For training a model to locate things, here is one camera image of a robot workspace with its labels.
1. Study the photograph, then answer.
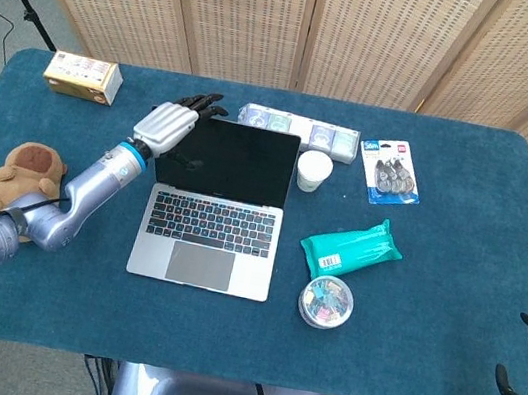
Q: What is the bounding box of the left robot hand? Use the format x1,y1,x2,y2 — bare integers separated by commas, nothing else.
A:
127,79,232,174

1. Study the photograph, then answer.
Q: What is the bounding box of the silver laptop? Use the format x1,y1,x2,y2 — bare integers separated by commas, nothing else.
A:
123,107,304,306

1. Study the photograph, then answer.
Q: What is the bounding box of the yellow cardboard box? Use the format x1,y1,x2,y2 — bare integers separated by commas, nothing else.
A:
39,48,128,108

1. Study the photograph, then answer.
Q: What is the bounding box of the wrapped pocket tissue multipack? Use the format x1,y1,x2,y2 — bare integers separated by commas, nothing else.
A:
231,100,363,167

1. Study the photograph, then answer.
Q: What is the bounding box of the white paper cup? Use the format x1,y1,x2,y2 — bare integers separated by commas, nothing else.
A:
293,147,337,196

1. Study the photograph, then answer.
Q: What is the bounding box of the brown plush capybara toy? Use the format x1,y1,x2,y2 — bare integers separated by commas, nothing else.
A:
0,136,73,250

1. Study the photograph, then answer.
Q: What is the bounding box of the teal wet wipes pack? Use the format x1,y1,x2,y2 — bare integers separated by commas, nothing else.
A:
294,205,410,290

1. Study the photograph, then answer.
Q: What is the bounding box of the woven folding screen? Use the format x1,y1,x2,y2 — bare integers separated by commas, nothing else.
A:
0,0,528,324

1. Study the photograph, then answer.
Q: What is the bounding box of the blue table mat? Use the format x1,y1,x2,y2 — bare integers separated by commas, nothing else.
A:
0,42,528,395

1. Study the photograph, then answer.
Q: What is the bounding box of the correction tape blister pack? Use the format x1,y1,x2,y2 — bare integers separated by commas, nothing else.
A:
350,133,431,213

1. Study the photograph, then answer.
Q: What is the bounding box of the clear tub of binder clips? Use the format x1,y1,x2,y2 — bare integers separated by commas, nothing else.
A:
294,271,359,333

